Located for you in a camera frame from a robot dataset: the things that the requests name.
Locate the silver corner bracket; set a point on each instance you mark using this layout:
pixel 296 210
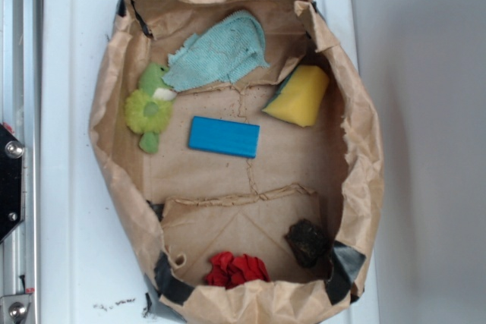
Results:
pixel 15 308

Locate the yellow sponge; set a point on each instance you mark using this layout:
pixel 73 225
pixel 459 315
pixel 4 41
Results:
pixel 298 99

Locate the dark brown rock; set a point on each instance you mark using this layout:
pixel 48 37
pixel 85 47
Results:
pixel 307 242

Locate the black metal bracket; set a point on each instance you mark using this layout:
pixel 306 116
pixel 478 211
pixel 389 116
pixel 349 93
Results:
pixel 11 183

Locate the blue rectangular block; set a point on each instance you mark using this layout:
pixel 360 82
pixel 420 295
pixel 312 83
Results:
pixel 224 137

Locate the brown paper bag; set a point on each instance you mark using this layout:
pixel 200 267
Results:
pixel 180 206

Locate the light blue cloth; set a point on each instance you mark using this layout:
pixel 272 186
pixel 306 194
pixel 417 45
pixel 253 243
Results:
pixel 226 52

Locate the aluminium frame rail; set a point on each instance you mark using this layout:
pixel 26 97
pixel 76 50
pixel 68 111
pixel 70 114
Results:
pixel 19 104

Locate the green plush toy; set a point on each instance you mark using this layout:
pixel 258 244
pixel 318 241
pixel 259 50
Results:
pixel 149 108

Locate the red crumpled cloth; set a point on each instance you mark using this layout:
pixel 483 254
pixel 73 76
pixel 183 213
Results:
pixel 229 271

